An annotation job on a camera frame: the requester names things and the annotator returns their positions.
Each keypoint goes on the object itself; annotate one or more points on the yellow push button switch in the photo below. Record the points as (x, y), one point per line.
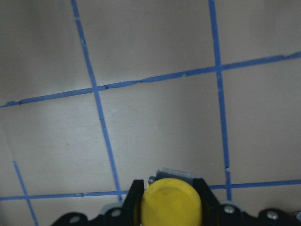
(171, 200)

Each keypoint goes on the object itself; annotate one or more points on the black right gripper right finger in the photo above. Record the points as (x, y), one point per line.
(209, 202)

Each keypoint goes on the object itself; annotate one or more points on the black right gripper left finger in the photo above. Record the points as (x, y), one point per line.
(132, 204)

